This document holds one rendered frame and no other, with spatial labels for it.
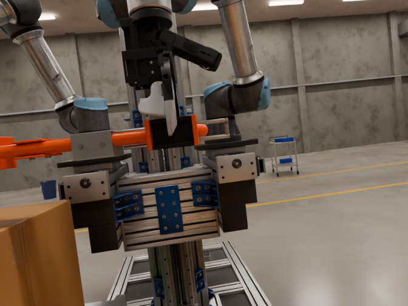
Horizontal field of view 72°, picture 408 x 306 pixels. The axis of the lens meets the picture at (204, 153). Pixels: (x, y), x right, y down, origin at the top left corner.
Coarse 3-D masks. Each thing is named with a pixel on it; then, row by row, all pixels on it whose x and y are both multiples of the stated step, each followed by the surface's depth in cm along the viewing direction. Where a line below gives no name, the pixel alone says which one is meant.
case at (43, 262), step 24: (0, 216) 58; (24, 216) 55; (48, 216) 60; (0, 240) 45; (24, 240) 51; (48, 240) 58; (72, 240) 69; (0, 264) 45; (24, 264) 50; (48, 264) 58; (72, 264) 67; (0, 288) 44; (24, 288) 50; (48, 288) 57; (72, 288) 66
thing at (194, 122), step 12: (144, 120) 45; (156, 120) 46; (180, 120) 46; (192, 120) 45; (156, 132) 46; (180, 132) 46; (192, 132) 46; (156, 144) 46; (168, 144) 46; (180, 144) 46; (192, 144) 46
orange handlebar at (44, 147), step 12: (120, 132) 47; (132, 132) 47; (144, 132) 46; (204, 132) 48; (24, 144) 47; (36, 144) 46; (48, 144) 46; (60, 144) 46; (120, 144) 47; (0, 156) 47; (12, 156) 47; (24, 156) 47; (36, 156) 46; (48, 156) 49
